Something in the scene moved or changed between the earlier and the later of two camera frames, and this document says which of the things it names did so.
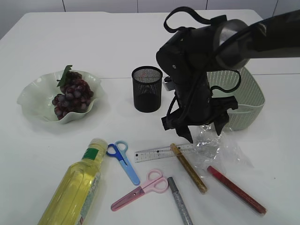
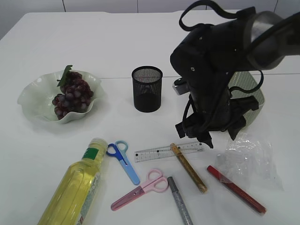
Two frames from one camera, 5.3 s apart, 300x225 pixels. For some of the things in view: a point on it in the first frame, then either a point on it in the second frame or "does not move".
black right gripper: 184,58 to 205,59
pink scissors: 154,181 does not move
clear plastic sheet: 222,152 to 249,161
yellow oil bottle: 73,197 does not move
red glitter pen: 237,190 does not move
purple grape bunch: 76,94 does not move
